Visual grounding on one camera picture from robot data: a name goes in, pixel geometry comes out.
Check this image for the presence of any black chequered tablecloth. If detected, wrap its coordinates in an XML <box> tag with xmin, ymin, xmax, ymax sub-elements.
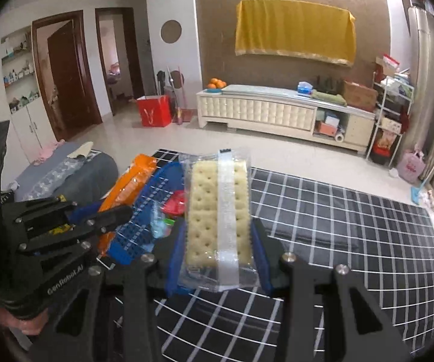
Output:
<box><xmin>151</xmin><ymin>149</ymin><xmax>434</xmax><ymax>359</ymax></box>

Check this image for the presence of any brown wooden door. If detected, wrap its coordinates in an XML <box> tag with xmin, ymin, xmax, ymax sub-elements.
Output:
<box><xmin>32</xmin><ymin>11</ymin><xmax>102</xmax><ymax>142</ymax></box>

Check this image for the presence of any black router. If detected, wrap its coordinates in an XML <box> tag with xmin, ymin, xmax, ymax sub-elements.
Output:
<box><xmin>315</xmin><ymin>75</ymin><xmax>344</xmax><ymax>95</ymax></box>

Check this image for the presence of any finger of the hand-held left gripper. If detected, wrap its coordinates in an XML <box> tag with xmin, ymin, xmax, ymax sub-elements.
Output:
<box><xmin>16</xmin><ymin>205</ymin><xmax>132</xmax><ymax>257</ymax></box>
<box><xmin>1</xmin><ymin>197</ymin><xmax>102</xmax><ymax>240</ymax></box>

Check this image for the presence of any orange snack bar packet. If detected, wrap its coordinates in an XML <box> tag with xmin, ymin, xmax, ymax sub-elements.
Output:
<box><xmin>97</xmin><ymin>153</ymin><xmax>158</xmax><ymax>257</ymax></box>

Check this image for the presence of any white wall cabinet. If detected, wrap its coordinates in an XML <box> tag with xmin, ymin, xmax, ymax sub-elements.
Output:
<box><xmin>0</xmin><ymin>26</ymin><xmax>52</xmax><ymax>159</ymax></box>

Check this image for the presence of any white wire rack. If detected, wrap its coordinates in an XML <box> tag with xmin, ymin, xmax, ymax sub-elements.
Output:
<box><xmin>366</xmin><ymin>75</ymin><xmax>416</xmax><ymax>168</ymax></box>

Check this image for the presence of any brown door frame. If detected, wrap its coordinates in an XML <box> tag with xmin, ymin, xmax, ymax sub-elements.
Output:
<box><xmin>95</xmin><ymin>8</ymin><xmax>145</xmax><ymax>116</ymax></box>

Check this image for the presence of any white TV cabinet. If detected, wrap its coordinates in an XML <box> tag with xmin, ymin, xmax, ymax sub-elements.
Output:
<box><xmin>196</xmin><ymin>85</ymin><xmax>377</xmax><ymax>155</ymax></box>

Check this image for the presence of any blue plastic basket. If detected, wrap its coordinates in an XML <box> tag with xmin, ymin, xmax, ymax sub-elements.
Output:
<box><xmin>109</xmin><ymin>161</ymin><xmax>187</xmax><ymax>266</ymax></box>

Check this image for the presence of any pink bag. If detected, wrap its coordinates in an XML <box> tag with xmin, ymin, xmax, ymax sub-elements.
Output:
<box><xmin>396</xmin><ymin>150</ymin><xmax>426</xmax><ymax>185</ymax></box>

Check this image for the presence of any yellow cloth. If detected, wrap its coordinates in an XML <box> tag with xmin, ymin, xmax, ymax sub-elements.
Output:
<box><xmin>235</xmin><ymin>0</ymin><xmax>356</xmax><ymax>68</ymax></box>

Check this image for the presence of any red white box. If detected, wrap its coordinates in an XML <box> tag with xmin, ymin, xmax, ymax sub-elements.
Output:
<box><xmin>375</xmin><ymin>55</ymin><xmax>400</xmax><ymax>78</ymax></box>

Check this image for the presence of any clear cracker packet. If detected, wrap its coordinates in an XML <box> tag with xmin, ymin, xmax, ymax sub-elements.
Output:
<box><xmin>177</xmin><ymin>147</ymin><xmax>261</xmax><ymax>293</ymax></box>

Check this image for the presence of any cardboard box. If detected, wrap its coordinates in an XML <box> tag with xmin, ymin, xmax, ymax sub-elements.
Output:
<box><xmin>342</xmin><ymin>80</ymin><xmax>378</xmax><ymax>113</ymax></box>

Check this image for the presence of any grey sofa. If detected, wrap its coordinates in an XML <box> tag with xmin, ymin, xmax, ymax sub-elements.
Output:
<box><xmin>13</xmin><ymin>141</ymin><xmax>120</xmax><ymax>206</ymax></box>

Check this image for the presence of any red snack packet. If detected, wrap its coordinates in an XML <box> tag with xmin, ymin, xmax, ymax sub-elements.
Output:
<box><xmin>162</xmin><ymin>190</ymin><xmax>185</xmax><ymax>217</ymax></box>

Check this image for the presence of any standing air conditioner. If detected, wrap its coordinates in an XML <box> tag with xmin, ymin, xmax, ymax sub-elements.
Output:
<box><xmin>402</xmin><ymin>5</ymin><xmax>434</xmax><ymax>155</ymax></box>

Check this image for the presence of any green folded cloth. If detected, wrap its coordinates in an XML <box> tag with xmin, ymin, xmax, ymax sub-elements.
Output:
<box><xmin>311</xmin><ymin>90</ymin><xmax>348</xmax><ymax>106</ymax></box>

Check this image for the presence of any round brown wall plate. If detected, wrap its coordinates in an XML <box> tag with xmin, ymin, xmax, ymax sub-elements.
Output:
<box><xmin>160</xmin><ymin>20</ymin><xmax>182</xmax><ymax>44</ymax></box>

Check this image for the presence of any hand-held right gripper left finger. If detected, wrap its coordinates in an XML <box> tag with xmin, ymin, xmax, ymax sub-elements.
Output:
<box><xmin>28</xmin><ymin>217</ymin><xmax>189</xmax><ymax>362</ymax></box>

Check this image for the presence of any bowl of oranges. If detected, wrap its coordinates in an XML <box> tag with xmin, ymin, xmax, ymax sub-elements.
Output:
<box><xmin>206</xmin><ymin>78</ymin><xmax>227</xmax><ymax>94</ymax></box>

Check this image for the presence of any red paper bag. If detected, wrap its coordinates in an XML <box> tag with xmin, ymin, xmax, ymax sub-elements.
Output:
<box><xmin>136</xmin><ymin>95</ymin><xmax>172</xmax><ymax>128</ymax></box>

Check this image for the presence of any pink cloth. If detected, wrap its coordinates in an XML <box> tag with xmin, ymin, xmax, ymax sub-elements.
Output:
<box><xmin>32</xmin><ymin>139</ymin><xmax>66</xmax><ymax>166</ymax></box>

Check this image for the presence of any person's left hand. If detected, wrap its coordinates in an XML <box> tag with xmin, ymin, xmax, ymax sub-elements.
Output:
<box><xmin>0</xmin><ymin>305</ymin><xmax>49</xmax><ymax>336</ymax></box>

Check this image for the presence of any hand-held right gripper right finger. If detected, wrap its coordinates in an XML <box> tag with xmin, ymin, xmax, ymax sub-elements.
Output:
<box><xmin>250</xmin><ymin>218</ymin><xmax>414</xmax><ymax>362</ymax></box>

